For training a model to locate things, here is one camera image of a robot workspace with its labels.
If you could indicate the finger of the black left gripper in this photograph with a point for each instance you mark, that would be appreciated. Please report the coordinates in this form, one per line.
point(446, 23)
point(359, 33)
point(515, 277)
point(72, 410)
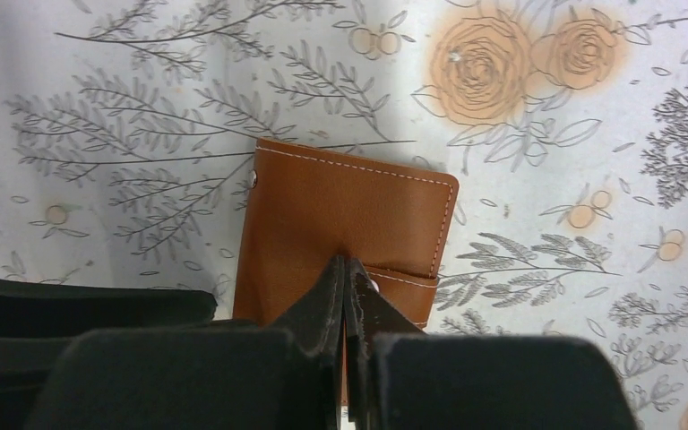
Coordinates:
point(74, 357)

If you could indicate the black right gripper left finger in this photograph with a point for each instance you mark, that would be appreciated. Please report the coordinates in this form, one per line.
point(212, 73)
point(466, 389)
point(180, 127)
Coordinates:
point(312, 396)

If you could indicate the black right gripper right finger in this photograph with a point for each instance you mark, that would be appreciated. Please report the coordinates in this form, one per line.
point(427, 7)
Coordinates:
point(366, 313)

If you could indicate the brown leather card holder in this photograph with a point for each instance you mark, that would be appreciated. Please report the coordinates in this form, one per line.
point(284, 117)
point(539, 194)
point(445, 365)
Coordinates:
point(307, 204)

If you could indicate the floral table mat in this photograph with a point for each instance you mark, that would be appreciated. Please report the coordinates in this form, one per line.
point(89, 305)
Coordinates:
point(127, 133)

